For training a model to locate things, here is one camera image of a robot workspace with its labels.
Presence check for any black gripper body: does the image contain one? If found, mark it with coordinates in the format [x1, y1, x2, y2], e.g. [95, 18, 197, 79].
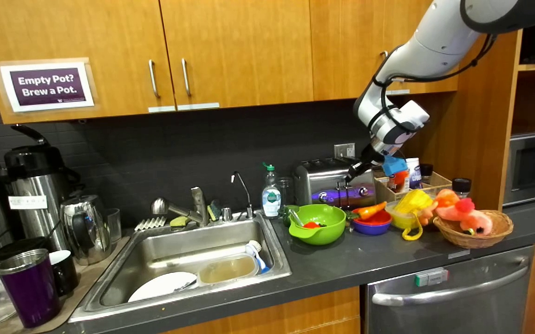
[356, 144, 384, 168]

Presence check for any silver toaster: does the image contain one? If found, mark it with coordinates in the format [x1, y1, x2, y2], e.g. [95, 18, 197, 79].
[295, 157, 377, 205]

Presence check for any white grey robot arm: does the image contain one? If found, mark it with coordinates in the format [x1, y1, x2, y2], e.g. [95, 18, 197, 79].
[345, 0, 535, 181]

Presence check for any purple bowl with red food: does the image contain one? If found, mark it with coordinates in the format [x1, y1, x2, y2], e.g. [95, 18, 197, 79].
[351, 202, 392, 235]

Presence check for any cardboard condiment box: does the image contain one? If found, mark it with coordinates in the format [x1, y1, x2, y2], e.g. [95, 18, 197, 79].
[373, 157, 451, 200]

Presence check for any green plastic bowl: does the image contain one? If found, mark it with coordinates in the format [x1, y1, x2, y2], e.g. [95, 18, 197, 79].
[288, 204, 347, 246]

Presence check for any yellow plastic pitcher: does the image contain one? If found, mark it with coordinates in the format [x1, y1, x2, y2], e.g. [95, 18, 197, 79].
[390, 189, 433, 241]

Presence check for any dish soap bottle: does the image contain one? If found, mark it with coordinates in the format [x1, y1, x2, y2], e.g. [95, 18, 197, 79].
[262, 163, 280, 218]

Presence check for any pink plush toy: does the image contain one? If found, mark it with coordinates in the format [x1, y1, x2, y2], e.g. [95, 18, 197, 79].
[434, 189, 492, 235]

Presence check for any stainless steel sink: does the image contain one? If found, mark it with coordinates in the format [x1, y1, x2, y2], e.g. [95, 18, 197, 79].
[70, 217, 291, 322]

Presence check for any wicker basket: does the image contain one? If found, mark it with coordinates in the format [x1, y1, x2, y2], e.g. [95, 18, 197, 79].
[433, 209, 514, 248]

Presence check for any chrome faucet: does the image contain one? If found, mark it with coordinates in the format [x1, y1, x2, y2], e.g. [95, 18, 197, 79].
[150, 170, 256, 228]

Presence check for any stainless dishwasher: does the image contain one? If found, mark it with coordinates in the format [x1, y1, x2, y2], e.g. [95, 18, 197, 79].
[362, 246, 533, 334]

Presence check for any white plate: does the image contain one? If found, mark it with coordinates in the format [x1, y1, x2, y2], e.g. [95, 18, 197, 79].
[128, 270, 197, 302]

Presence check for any glass coffee carafe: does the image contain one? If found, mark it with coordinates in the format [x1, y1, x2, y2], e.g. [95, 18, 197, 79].
[61, 192, 109, 263]

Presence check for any purple cabinet sign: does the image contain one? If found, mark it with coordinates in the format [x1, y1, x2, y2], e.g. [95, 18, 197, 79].
[0, 59, 95, 113]

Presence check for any black mug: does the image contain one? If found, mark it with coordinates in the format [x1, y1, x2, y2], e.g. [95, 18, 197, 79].
[48, 248, 78, 295]

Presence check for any purple metal tumbler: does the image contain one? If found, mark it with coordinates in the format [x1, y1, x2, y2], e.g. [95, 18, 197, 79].
[0, 248, 59, 328]

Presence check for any blue wrist camera box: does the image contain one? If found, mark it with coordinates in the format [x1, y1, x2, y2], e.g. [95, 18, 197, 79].
[382, 155, 407, 176]

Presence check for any wall power outlet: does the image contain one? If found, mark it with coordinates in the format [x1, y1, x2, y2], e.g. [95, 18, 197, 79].
[334, 142, 355, 157]

